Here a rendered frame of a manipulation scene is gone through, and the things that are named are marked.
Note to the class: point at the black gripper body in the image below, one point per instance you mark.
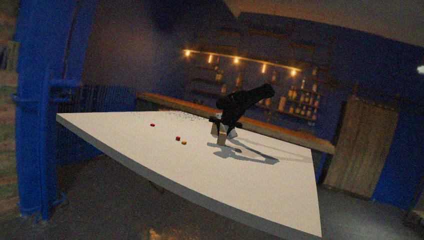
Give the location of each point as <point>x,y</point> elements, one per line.
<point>215,120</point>

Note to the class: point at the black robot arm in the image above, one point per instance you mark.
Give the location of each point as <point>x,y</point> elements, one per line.
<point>244,100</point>

